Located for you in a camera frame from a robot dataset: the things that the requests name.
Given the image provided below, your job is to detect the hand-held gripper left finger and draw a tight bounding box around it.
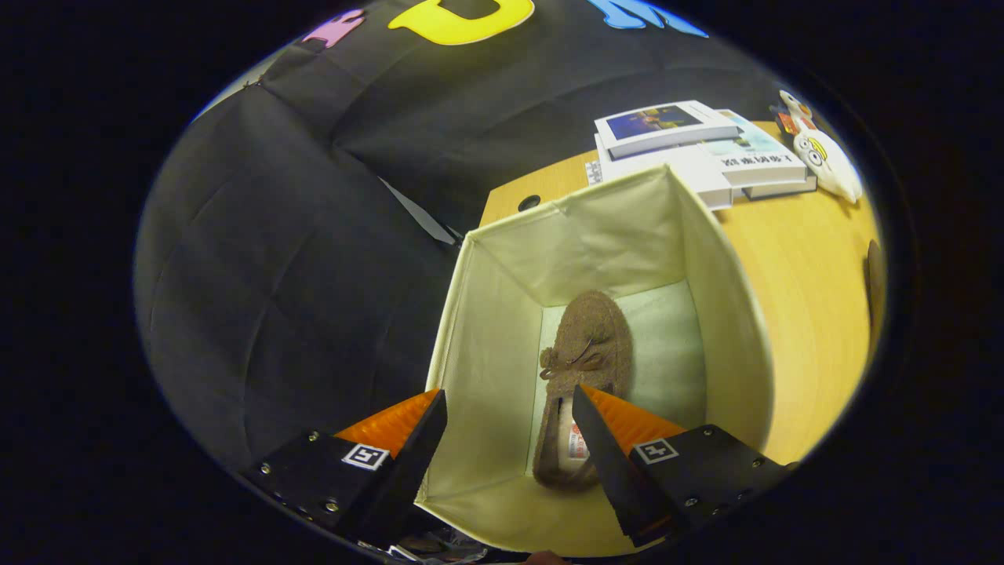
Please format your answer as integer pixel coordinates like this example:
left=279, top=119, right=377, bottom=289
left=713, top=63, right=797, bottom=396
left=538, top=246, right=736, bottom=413
left=242, top=388, right=449, bottom=549

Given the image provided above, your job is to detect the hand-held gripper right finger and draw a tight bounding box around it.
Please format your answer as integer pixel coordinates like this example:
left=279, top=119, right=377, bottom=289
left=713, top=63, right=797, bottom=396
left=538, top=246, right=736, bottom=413
left=570, top=385, right=798, bottom=549

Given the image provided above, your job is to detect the brown fuzzy shoe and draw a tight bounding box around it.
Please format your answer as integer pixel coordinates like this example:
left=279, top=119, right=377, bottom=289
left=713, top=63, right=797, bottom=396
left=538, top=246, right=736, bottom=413
left=865, top=239, right=888, bottom=330
left=532, top=290, right=635, bottom=493

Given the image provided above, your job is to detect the green fabric storage box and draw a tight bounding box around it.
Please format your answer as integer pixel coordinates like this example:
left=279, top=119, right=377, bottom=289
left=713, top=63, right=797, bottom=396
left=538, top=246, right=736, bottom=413
left=416, top=165, right=776, bottom=558

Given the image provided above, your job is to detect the white cover book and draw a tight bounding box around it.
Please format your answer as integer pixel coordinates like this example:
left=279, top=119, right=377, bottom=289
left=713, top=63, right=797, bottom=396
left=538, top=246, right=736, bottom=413
left=584, top=135, right=735, bottom=211

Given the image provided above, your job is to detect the black cover book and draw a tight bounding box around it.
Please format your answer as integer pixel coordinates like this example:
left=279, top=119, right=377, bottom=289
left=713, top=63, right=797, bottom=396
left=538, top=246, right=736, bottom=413
left=744, top=174, right=818, bottom=201

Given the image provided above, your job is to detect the small dark blue cover book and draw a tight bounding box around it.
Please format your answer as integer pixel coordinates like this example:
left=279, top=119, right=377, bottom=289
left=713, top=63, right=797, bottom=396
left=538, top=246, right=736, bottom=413
left=594, top=100, right=740, bottom=160

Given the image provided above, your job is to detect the white seal plush toy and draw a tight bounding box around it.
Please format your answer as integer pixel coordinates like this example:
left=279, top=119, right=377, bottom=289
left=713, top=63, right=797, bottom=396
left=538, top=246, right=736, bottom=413
left=792, top=129, right=864, bottom=205

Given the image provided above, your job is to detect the penguin plush toy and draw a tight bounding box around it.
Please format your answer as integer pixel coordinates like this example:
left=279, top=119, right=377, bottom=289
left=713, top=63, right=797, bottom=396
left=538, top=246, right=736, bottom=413
left=773, top=90, right=813, bottom=134

